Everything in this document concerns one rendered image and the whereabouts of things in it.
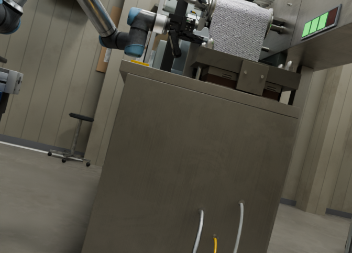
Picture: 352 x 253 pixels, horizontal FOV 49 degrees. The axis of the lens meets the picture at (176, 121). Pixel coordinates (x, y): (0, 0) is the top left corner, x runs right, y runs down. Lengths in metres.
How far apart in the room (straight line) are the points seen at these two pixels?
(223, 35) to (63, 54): 3.55
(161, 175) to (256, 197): 0.35
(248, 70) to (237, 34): 0.28
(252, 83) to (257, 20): 0.37
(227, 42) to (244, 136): 0.46
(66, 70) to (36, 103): 0.53
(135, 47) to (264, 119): 0.58
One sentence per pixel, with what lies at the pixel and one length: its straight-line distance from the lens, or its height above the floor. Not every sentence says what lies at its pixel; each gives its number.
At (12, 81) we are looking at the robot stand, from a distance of 1.65.
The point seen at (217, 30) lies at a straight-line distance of 1.67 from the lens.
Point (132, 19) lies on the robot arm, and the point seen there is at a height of 1.09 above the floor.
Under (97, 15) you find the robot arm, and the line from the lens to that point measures 1.60.
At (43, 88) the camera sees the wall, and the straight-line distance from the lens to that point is 5.02.
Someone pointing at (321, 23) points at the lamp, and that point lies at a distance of 1.42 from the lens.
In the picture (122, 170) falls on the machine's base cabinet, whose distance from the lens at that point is 1.36.
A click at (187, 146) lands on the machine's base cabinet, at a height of 0.66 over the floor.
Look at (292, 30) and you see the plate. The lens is 1.69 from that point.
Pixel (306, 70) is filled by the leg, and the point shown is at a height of 1.12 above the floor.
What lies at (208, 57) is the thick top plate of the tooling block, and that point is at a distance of 1.44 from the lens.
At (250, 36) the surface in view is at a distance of 1.70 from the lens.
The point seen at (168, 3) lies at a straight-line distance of 2.74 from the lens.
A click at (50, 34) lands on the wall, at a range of 5.07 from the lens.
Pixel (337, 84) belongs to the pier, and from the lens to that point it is 5.81.
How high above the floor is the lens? 0.74
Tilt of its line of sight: level
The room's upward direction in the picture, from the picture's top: 15 degrees clockwise
